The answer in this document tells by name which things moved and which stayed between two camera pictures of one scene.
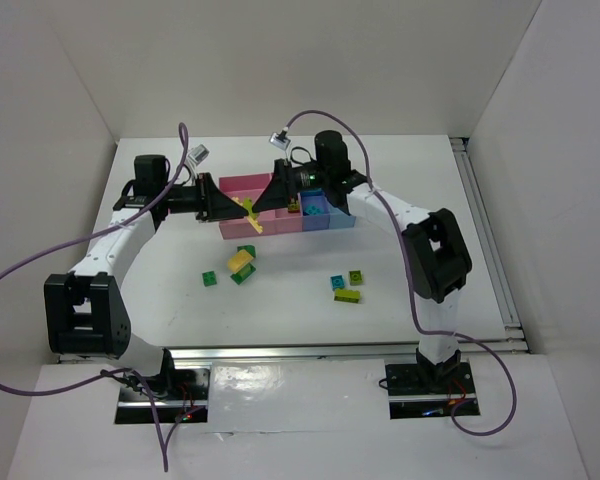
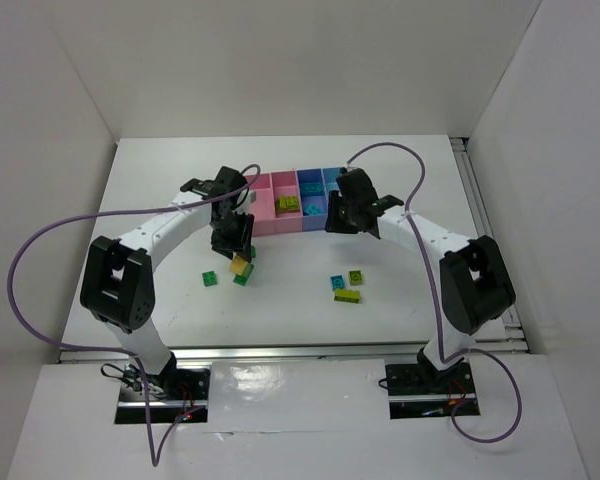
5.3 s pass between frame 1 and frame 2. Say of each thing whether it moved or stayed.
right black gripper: moved
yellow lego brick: stayed
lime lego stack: stayed
